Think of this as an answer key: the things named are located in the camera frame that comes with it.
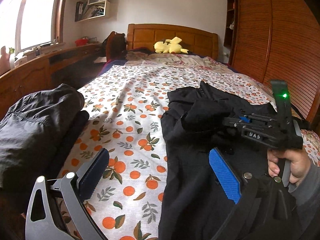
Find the black trench coat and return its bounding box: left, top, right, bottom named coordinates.
left=158, top=80, right=309, bottom=240

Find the folded black clothes pile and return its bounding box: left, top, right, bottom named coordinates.
left=1, top=84, right=89, bottom=213

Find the right hand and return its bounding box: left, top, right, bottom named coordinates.
left=267, top=148, right=311, bottom=187

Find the orange floral bed sheet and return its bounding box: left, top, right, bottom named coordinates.
left=21, top=53, right=320, bottom=240

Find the wooden louvered wardrobe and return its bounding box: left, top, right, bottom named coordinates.
left=225, top=0, right=319, bottom=132

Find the wooden desk counter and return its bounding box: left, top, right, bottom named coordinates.
left=1, top=43, right=101, bottom=118

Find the wooden headboard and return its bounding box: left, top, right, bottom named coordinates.
left=127, top=23, right=219, bottom=60

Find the dark backpack on chair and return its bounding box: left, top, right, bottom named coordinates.
left=101, top=31, right=127, bottom=61

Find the yellow Pikachu plush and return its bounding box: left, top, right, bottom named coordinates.
left=153, top=37, right=191, bottom=54

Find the red bowl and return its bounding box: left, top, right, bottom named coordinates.
left=74, top=38, right=88, bottom=47

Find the pink bottle on sill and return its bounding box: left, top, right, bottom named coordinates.
left=0, top=46, right=10, bottom=75

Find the window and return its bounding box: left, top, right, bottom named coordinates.
left=1, top=0, right=66, bottom=54

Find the white wall shelf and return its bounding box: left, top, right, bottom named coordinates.
left=75, top=0, right=110, bottom=22

